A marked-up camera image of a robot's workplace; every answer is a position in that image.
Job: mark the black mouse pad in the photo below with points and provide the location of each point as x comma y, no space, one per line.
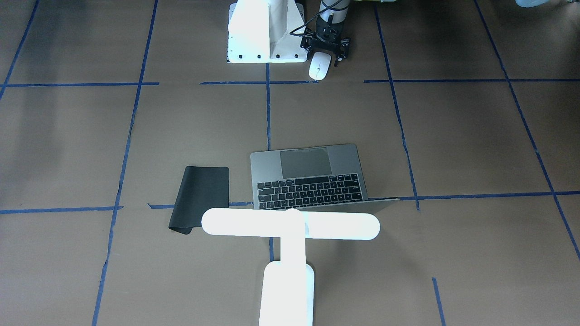
201,189

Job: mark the white desk lamp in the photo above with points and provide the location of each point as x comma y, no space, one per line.
287,296

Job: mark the white pedestal column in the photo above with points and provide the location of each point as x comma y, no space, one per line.
259,31

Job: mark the grey laptop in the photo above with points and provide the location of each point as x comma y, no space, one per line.
315,179

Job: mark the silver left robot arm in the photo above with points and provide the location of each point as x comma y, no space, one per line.
335,10

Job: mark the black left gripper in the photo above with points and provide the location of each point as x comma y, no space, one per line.
343,48

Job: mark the white computer mouse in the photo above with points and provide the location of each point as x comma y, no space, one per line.
319,66

